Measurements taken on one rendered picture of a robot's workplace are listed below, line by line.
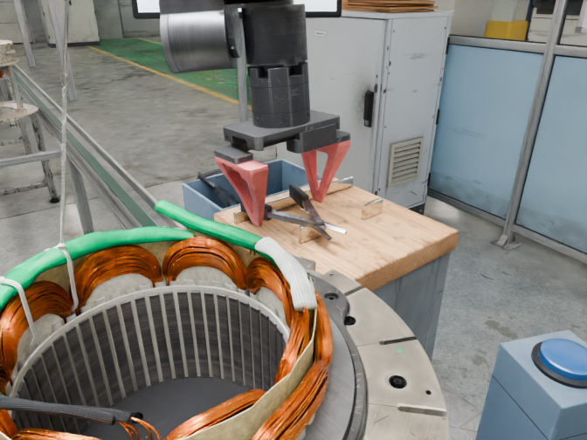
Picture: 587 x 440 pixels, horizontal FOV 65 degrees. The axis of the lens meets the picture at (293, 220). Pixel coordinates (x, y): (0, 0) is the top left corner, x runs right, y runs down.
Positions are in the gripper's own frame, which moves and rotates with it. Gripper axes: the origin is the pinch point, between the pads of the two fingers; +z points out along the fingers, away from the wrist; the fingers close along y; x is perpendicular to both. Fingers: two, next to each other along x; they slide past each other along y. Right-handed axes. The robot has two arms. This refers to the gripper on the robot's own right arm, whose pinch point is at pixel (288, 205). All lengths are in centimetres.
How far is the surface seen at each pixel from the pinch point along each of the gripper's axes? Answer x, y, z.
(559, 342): 26.0, -7.0, 6.3
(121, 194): -95, -8, 28
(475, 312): -52, -136, 112
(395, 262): 11.8, -3.6, 3.5
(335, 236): 4.7, -2.5, 2.9
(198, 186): -18.6, 1.5, 2.3
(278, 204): -4.0, -1.4, 1.5
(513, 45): -90, -209, 7
